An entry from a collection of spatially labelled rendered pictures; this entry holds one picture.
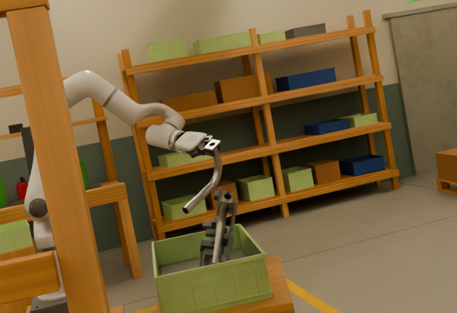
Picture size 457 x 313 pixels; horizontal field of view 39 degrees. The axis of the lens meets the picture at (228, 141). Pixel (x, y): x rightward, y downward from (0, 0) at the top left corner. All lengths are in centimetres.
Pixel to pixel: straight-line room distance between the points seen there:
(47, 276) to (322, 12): 717
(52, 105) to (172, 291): 104
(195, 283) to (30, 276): 94
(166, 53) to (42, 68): 565
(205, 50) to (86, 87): 487
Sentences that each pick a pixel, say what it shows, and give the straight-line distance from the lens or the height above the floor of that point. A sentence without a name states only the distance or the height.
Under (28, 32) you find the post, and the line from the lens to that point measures 161.
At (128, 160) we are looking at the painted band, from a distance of 767.
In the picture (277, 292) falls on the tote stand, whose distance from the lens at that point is 251.
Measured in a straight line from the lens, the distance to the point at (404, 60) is 886.
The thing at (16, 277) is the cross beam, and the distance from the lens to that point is 161.
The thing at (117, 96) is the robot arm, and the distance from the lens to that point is 253.
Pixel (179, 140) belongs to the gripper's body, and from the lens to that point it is 248.
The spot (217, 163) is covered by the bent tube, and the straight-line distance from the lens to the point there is 243.
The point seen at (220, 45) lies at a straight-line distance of 737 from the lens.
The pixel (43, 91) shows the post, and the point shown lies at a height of 165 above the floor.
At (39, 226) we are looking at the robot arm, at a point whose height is 119.
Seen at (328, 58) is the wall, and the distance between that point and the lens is 842.
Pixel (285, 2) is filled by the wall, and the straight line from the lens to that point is 829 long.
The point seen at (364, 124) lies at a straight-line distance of 798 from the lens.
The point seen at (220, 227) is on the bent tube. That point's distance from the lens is 253.
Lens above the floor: 158
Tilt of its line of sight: 5 degrees down
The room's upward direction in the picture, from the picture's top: 11 degrees counter-clockwise
